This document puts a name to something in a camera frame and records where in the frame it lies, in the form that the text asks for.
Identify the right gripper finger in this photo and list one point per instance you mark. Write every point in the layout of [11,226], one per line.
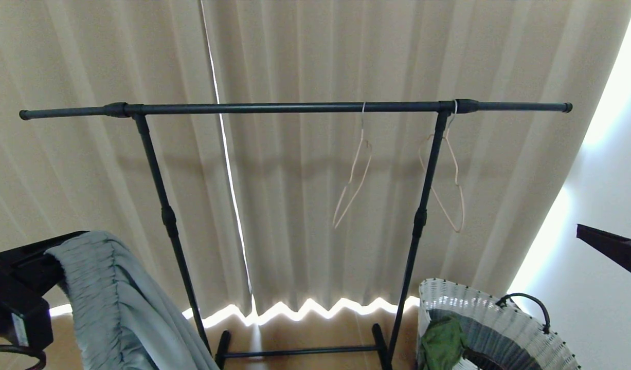
[624,252]

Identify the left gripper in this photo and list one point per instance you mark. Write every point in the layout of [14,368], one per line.
[37,324]

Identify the pale grey shorts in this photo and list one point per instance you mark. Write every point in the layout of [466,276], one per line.
[114,308]

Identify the white laundry basket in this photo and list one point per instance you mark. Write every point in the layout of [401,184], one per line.
[449,293]

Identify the pink clothes hanger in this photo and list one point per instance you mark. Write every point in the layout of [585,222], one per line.
[363,128]
[455,177]

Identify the black clothes rack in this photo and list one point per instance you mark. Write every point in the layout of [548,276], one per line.
[294,108]

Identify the green garment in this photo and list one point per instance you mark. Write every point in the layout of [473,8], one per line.
[441,344]

